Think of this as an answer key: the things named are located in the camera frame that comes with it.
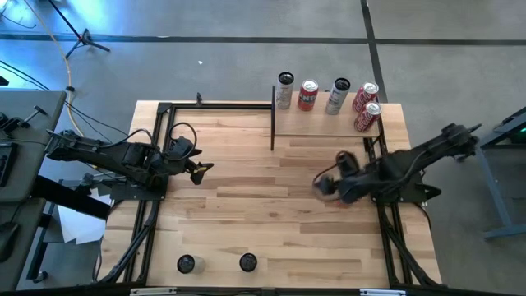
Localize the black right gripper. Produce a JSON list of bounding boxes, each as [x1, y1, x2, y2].
[[311, 172, 373, 206]]

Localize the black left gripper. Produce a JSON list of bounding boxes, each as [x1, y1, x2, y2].
[[162, 148, 215, 186]]

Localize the red Coca-Cola can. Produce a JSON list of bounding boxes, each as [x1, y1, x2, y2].
[[353, 101, 383, 133]]

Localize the Star Wars Coca-Cola can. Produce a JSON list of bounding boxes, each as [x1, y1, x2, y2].
[[352, 81, 381, 113]]

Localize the slim white orange Celsius can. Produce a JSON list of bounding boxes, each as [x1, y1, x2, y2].
[[275, 72, 295, 111]]

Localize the silver blue Celsius can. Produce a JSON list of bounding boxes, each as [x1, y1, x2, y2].
[[238, 252, 259, 273]]

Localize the wooden shelf with black legs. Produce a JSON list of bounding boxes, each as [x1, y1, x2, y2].
[[270, 85, 390, 152]]

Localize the black diagonal beam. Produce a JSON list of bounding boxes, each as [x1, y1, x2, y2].
[[30, 174, 113, 221]]

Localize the white paper sheets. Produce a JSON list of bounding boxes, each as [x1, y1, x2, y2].
[[56, 187, 114, 246]]

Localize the grey desk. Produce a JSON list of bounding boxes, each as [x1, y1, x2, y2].
[[0, 89, 67, 203], [0, 197, 47, 293]]

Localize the black tripod stand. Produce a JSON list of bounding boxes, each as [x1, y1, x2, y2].
[[47, 0, 111, 59]]

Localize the blue-grey metal table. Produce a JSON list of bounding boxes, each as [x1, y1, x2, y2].
[[451, 105, 526, 242]]

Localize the black desk leg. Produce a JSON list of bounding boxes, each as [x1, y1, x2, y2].
[[25, 201, 57, 284]]

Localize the black desk clamp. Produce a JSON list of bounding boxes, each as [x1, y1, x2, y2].
[[0, 104, 48, 133]]

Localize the black keyboard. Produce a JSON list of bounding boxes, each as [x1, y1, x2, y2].
[[0, 142, 18, 188]]

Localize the black device with green light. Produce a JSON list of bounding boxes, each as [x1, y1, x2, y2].
[[509, 123, 526, 145]]

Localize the black computer mouse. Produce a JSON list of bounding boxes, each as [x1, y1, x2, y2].
[[0, 221, 21, 264]]

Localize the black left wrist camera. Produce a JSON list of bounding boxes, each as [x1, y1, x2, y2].
[[172, 136, 195, 156]]

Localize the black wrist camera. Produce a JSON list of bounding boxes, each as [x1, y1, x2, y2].
[[335, 150, 363, 173], [172, 136, 195, 156]]

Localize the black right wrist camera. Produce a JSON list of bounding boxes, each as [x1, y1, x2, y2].
[[335, 150, 363, 173]]

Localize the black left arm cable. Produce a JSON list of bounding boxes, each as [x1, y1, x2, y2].
[[65, 122, 198, 151]]

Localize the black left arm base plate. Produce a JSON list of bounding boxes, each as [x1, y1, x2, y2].
[[109, 168, 170, 202]]

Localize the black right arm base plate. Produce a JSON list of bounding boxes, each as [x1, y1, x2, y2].
[[367, 170, 443, 206]]

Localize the black cable bracket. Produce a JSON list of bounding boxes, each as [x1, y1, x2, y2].
[[76, 171, 132, 195]]

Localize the silver edge bracket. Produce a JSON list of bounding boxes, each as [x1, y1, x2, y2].
[[129, 288, 178, 296], [359, 289, 407, 296]]

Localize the yellow extension cable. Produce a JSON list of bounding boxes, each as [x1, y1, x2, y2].
[[22, 0, 104, 170]]

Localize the black floor cable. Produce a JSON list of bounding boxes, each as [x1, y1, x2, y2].
[[0, 59, 102, 124]]

